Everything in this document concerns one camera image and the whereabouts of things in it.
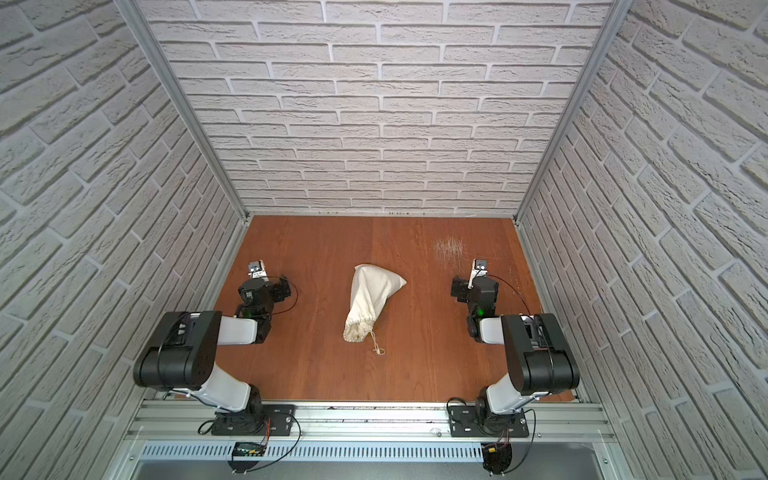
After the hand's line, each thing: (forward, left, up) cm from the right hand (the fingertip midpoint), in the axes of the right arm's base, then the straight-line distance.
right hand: (465, 274), depth 95 cm
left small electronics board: (-42, +62, -8) cm, 76 cm away
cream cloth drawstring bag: (-4, +31, +3) cm, 31 cm away
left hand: (+4, +65, +2) cm, 66 cm away
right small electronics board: (-48, +2, -7) cm, 48 cm away
